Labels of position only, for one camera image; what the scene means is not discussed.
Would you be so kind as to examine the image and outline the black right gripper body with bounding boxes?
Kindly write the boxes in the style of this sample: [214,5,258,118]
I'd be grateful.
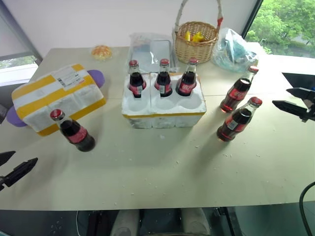
[301,88,315,123]

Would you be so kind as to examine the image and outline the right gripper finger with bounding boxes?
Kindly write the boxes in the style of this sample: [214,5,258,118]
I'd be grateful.
[285,87,314,100]
[272,100,309,119]

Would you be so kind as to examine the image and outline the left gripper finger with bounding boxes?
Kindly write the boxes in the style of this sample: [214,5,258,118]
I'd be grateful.
[0,157,39,188]
[0,150,16,167]

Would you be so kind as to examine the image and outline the glass cola bottle red cap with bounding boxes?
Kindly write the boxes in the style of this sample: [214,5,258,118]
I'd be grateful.
[154,59,174,98]
[219,65,260,114]
[49,109,96,152]
[216,96,263,143]
[175,57,199,97]
[128,59,148,99]

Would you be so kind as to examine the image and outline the foam box with yellow tape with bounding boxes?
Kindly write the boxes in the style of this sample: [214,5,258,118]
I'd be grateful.
[11,63,107,137]

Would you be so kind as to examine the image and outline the white foam bottle tray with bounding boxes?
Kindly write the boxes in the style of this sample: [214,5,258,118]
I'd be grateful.
[121,71,207,130]

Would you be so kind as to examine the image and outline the clear plastic container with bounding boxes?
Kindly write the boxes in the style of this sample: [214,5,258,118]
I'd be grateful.
[128,32,178,73]

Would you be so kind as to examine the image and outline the black flat panel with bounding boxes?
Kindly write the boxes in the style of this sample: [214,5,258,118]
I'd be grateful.
[281,72,315,89]

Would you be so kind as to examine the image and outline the clear plastic bag blue contents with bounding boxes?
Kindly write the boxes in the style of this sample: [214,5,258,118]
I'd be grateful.
[212,27,259,74]

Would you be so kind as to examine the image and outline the large yellow toy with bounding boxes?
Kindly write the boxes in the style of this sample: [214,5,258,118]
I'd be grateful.
[191,32,205,43]

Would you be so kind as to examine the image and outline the purple plastic tray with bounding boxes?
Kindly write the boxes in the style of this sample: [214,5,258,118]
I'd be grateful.
[6,69,107,128]

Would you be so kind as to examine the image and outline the round bread bun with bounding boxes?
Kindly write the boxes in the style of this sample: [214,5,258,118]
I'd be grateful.
[91,45,114,61]

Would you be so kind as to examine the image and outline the dark window frame post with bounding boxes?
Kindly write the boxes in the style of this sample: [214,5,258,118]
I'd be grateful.
[242,0,264,38]

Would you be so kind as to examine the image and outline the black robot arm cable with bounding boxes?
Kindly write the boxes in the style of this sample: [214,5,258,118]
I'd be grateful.
[299,181,315,236]

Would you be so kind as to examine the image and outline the wicker basket with handle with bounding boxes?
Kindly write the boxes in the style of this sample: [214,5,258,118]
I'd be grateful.
[174,0,223,65]

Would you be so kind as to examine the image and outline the grey window frame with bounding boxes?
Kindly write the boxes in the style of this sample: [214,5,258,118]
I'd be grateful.
[0,9,44,67]

